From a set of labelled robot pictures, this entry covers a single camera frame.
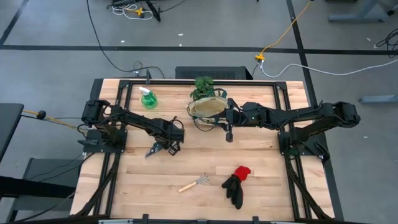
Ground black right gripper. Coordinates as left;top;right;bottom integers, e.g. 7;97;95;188
225;99;261;144

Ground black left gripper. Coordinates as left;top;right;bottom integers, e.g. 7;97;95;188
156;119;185;157

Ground green handled pruning shears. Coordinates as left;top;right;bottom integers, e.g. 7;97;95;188
144;141;166;159

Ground canvas gardening bag green trim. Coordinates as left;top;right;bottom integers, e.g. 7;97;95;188
186;88;230;133

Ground wooden handled hand rake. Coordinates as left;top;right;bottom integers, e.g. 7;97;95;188
177;172;210;194

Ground green spray bottle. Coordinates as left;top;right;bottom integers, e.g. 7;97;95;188
138;86;159;110

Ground black and red gardening glove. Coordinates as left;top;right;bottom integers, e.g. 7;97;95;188
221;165;252;210

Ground green plant in white pot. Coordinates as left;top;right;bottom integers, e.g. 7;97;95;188
190;76;216;101

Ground black computer tower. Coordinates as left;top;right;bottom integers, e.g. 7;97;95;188
174;65;254;81

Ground black tripod leg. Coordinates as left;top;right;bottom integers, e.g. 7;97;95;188
145;0;162;22

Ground black bench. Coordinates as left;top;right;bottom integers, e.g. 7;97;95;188
0;157;82;224

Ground grey floor bar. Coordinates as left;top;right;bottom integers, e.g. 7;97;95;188
358;94;398;105

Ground black side table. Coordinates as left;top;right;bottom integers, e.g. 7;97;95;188
0;103;25;163

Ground grey desk leg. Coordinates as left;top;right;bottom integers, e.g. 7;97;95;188
327;0;398;23

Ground black metal table frame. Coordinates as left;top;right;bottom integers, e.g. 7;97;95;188
73;78;336;222

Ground yellow extension cable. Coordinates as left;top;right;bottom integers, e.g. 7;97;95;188
254;0;314;62

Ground white power cable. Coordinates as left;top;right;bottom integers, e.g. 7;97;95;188
259;58;398;79

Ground long black floor cable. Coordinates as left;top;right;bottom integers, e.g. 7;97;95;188
85;0;166;79

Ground yellow cable with black plug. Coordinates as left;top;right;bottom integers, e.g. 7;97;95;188
21;108;86;133

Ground white coiled cable bundle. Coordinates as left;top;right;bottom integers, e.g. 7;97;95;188
111;2;154;21

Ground black cable bundle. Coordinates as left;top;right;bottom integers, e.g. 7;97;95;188
374;27;398;59

